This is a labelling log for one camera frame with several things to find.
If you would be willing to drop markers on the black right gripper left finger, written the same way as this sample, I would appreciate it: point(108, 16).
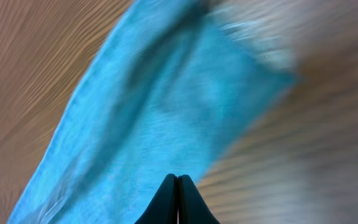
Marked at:
point(163, 208)

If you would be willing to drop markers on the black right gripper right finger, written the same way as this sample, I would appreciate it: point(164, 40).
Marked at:
point(192, 209)

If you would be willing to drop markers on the light blue denim jeans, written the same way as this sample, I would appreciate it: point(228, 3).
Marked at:
point(168, 92)

